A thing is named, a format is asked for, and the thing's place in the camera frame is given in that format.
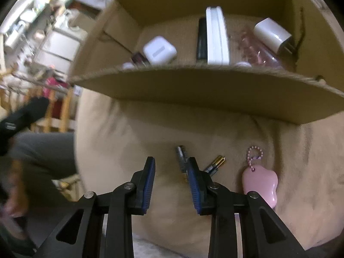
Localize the black gold battery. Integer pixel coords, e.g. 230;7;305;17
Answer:
176;145;188;182
203;155;226;177

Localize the pink paw keychain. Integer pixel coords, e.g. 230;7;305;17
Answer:
241;146;278;209

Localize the black flashlight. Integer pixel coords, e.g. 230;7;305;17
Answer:
196;17;207;61

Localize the white remote case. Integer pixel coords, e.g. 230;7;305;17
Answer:
206;6;230;65

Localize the clear pink plastic bag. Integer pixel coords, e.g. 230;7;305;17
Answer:
233;26;282;68

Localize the white power adapter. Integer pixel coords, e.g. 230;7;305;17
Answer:
253;18;292;54

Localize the black red lip balm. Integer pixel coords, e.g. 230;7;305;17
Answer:
131;52;150;66

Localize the person's left hand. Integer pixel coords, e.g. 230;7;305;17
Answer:
5;160;29;218

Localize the wooden chair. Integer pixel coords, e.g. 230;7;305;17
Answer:
1;68;78;133

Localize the red suitcase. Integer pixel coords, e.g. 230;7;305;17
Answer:
43;77;69;119

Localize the white cabinet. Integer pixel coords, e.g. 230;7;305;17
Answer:
33;31;80;74

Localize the white pill bottle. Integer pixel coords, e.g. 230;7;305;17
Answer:
121;62;136;70

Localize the white earbuds case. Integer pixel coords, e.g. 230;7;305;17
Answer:
143;36;177;65

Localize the brown cardboard box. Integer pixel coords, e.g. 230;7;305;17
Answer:
68;0;343;124

